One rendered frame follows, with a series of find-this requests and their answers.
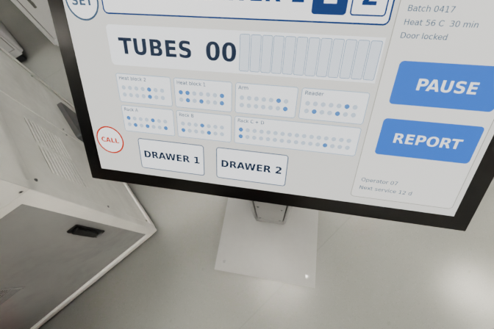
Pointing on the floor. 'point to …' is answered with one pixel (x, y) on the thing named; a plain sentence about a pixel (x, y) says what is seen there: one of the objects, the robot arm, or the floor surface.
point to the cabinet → (56, 206)
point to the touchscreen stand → (269, 241)
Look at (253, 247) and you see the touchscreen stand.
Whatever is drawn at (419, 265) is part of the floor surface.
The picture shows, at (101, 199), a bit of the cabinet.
